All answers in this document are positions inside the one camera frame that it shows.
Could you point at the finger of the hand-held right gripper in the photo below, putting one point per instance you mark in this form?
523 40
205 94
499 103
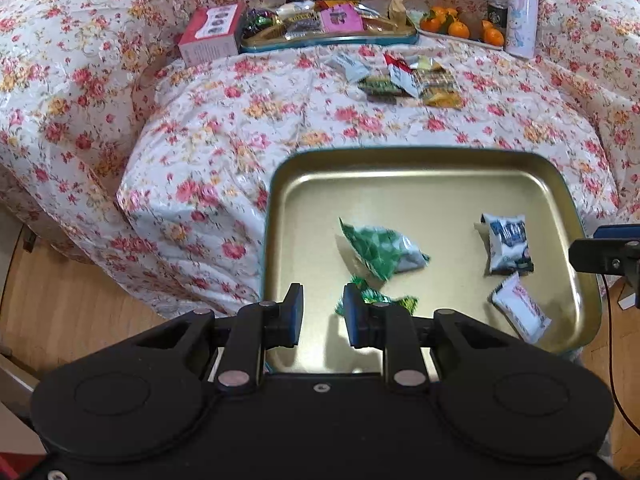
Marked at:
607 255

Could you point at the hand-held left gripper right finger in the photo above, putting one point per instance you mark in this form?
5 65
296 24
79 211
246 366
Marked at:
352 312

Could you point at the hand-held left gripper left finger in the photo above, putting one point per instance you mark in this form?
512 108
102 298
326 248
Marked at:
296 312

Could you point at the green foil candy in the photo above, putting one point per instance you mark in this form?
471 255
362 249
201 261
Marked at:
395 304
380 86

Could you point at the green white snack packet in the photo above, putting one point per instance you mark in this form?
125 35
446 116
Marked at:
385 252

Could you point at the blue white snack packet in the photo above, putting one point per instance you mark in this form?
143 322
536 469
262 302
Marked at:
507 245

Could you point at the white snack bar packet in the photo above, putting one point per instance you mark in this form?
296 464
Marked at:
520 307

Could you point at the gold tin tray teal rim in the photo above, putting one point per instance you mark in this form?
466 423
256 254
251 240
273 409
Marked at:
400 195

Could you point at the gold foil snack packet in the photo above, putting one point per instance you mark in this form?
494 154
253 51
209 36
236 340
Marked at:
444 99

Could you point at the red white snack packet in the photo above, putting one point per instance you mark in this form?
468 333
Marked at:
401 74

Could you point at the yellow white patterned packet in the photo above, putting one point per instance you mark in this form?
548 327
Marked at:
436 80

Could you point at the pile of mixed wrapped snacks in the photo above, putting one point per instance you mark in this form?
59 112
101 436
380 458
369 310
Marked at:
300 22

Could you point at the white paper scrap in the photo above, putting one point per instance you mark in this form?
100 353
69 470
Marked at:
625 297

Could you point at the white grey snack packet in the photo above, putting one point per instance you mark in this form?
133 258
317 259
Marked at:
350 67

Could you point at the purple thermos bottle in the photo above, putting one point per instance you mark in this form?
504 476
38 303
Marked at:
520 25

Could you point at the pale fruit plate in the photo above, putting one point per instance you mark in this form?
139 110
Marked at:
465 41

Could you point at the pale yellow snack packet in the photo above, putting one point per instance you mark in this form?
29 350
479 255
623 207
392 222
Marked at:
426 63

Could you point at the small dark can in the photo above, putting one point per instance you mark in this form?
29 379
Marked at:
497 15

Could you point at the pile of mandarin oranges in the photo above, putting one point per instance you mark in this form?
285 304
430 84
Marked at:
459 30

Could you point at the pink cardboard box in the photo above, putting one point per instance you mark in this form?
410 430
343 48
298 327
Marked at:
210 35

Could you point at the pink snack packet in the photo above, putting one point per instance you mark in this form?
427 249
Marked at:
342 19

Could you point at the brown paper pouch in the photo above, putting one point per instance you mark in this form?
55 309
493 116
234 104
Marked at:
397 10

